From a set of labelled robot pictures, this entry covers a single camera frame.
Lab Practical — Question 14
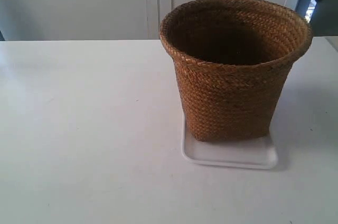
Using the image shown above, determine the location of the brown woven wicker basket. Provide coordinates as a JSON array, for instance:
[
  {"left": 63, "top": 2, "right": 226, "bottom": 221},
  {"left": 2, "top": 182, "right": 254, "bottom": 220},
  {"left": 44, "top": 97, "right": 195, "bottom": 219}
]
[{"left": 159, "top": 0, "right": 313, "bottom": 142}]

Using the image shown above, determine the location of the white rectangular plastic tray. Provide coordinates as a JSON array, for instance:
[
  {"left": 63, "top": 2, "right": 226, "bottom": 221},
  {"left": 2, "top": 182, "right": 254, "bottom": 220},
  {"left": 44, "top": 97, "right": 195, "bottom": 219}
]
[{"left": 181, "top": 116, "right": 278, "bottom": 170}]

